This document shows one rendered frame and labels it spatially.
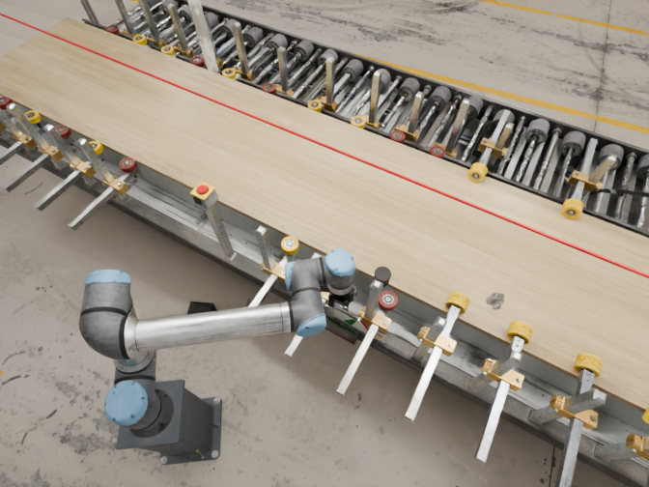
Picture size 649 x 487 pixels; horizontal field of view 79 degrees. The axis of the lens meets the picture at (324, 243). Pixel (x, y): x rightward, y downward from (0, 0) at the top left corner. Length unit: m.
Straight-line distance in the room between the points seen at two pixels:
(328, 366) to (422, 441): 0.65
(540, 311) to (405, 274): 0.56
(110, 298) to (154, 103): 1.60
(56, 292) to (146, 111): 1.40
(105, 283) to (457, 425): 1.97
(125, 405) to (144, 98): 1.72
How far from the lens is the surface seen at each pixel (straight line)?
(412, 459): 2.45
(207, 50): 2.69
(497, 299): 1.76
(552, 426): 1.93
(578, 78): 4.78
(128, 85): 2.82
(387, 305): 1.64
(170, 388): 1.97
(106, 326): 1.19
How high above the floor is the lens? 2.41
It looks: 58 degrees down
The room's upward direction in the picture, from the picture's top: 1 degrees counter-clockwise
